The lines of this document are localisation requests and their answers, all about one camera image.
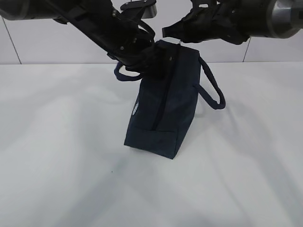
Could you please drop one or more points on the dark blue lunch bag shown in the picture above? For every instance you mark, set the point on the dark blue lunch bag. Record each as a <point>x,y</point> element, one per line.
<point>166,102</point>

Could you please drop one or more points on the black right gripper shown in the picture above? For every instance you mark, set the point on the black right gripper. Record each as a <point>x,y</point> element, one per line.
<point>208,20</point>

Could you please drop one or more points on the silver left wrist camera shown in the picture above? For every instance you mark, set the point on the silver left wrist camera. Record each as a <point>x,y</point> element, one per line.
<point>143,9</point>

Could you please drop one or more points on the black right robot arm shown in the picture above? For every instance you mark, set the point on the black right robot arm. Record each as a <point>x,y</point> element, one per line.
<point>279,19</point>

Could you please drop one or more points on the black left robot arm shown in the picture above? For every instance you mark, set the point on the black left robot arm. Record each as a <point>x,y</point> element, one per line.
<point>123,34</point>

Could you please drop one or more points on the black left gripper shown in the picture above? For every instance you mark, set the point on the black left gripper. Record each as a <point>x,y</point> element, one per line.
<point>154,62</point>

